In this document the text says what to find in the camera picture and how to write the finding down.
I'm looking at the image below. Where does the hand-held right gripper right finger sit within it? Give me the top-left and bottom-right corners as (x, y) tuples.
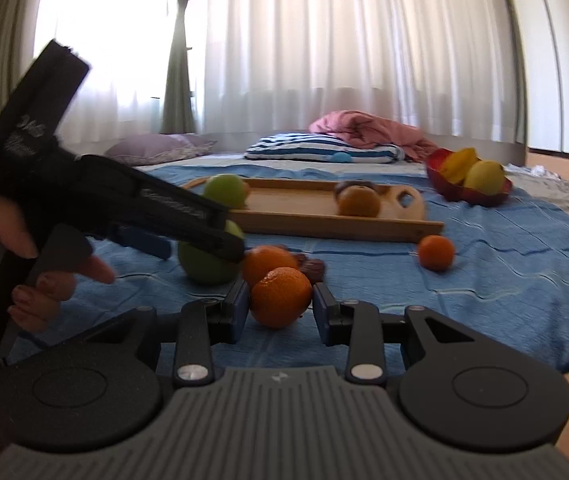
(312, 281), (503, 387)

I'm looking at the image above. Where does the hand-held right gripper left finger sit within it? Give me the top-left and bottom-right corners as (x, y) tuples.
(62, 277), (251, 388)

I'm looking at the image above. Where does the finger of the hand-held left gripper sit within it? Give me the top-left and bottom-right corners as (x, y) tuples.
(114, 162), (246, 265)
(112, 225), (172, 261)

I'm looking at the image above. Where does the green apple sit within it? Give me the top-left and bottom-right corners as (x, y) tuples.
(178, 220), (245, 287)
(203, 174), (249, 211)

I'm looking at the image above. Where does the wooden tray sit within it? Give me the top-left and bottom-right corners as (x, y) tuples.
(180, 176), (445, 245)

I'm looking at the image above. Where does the orange brown round fruit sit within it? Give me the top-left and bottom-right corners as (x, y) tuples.
(339, 185), (382, 218)

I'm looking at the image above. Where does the dark purple fruit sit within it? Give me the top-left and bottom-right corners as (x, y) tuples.
(335, 180), (380, 198)

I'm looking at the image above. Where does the small orange tangerine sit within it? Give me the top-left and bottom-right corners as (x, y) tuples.
(417, 234), (456, 272)

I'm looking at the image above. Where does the purple pillow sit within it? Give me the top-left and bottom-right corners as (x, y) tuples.
(104, 133), (218, 166)

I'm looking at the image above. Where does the blue white striped pillow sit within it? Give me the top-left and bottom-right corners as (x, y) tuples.
(243, 132), (405, 164)

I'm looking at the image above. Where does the blue checkered blanket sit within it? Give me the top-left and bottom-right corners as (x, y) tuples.
(4, 162), (569, 376)

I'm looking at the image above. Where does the red glass bowl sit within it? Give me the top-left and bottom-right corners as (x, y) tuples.
(425, 147), (513, 207)

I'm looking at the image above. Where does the pink crumpled blanket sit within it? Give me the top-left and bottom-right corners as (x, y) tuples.
(309, 110), (438, 163)

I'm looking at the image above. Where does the yellow starfruit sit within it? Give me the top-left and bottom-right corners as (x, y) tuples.
(442, 146), (480, 184)

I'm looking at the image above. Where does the yellow mango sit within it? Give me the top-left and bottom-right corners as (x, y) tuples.
(465, 159), (506, 196)

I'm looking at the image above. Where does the grey bed headboard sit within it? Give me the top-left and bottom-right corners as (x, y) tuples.
(415, 132), (528, 161)

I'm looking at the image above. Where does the white sheer curtain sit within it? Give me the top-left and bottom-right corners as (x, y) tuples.
(34, 0), (525, 141)

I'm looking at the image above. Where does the white crumpled cloth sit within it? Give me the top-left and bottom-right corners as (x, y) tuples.
(505, 162), (569, 196)

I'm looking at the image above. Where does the white wardrobe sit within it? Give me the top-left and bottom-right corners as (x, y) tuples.
(499, 0), (569, 166)

